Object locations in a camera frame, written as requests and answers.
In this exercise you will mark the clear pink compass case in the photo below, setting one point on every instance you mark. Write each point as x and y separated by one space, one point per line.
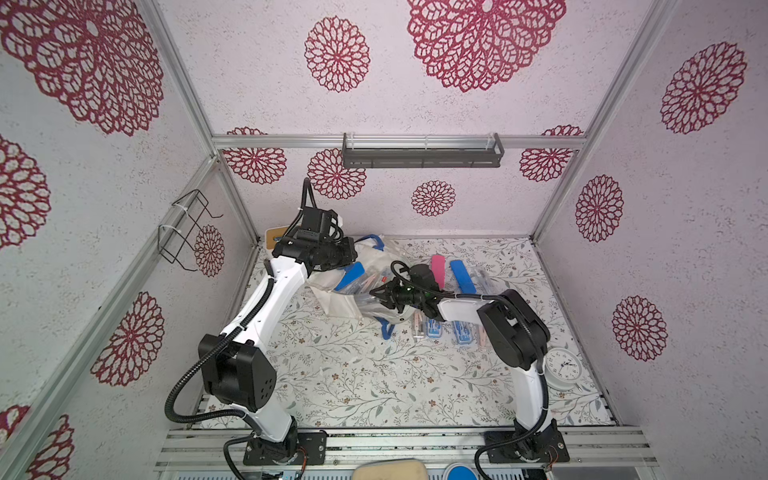
482 337
418 326

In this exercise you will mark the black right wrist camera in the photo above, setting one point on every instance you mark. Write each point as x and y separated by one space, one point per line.
422 276

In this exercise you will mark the white canvas bag blue handles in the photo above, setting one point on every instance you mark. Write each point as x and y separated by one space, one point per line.
374 253

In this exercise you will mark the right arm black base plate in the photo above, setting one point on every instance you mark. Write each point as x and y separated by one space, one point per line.
547 446

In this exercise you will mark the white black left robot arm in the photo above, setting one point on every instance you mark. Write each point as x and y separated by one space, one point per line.
235 367

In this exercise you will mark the white tissue box wooden lid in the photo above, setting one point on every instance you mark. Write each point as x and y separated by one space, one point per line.
273 236

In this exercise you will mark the clear stationery pack in bag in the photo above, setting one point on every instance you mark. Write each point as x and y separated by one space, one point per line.
367 282

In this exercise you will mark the beige cushion at base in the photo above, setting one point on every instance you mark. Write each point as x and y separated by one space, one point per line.
404 469

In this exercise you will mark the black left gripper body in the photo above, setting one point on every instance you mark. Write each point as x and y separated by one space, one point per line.
337 254

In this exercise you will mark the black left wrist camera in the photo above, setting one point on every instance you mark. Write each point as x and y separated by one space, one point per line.
318 221

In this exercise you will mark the white alarm clock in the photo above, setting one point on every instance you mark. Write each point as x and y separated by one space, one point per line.
562 369

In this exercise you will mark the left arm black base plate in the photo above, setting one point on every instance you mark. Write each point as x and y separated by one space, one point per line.
298 448

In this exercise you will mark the clear blue compass set case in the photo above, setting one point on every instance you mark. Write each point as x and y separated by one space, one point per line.
433 329

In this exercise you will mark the blue round object at base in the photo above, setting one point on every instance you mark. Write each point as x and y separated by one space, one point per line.
457 471

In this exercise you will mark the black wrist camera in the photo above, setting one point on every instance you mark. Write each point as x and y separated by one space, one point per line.
422 276
318 221

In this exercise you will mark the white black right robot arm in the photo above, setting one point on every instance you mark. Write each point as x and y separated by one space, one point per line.
516 333

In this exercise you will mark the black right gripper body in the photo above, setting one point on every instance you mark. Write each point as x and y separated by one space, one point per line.
392 293

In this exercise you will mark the black wire wall rack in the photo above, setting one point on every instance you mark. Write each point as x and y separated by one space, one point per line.
192 241

